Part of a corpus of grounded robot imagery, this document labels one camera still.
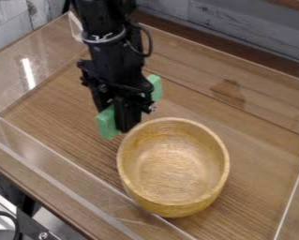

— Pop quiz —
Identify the black cable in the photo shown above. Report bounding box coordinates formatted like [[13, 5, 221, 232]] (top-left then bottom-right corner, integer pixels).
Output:
[[0, 211, 22, 240]]

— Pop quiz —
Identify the light wooden bowl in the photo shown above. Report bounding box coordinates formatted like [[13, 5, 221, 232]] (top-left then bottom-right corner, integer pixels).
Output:
[[116, 117, 229, 218]]

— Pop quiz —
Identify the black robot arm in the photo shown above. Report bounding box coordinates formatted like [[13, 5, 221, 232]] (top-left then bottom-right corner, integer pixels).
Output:
[[70, 0, 159, 139]]

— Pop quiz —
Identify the black metal table frame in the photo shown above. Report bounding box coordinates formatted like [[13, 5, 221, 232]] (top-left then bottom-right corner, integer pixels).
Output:
[[16, 195, 70, 240]]

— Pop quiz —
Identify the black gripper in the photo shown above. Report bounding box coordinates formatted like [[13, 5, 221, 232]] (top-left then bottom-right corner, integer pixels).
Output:
[[76, 34, 155, 133]]

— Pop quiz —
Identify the clear acrylic tray wall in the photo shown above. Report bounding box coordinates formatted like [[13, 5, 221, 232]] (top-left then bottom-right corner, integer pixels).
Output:
[[0, 117, 192, 240]]

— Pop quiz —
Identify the green rectangular block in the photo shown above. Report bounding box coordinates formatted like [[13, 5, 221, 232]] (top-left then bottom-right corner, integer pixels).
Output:
[[94, 74, 163, 140]]

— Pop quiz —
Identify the clear acrylic corner bracket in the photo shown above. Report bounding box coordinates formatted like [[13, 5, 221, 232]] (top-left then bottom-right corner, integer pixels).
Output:
[[68, 11, 85, 43]]

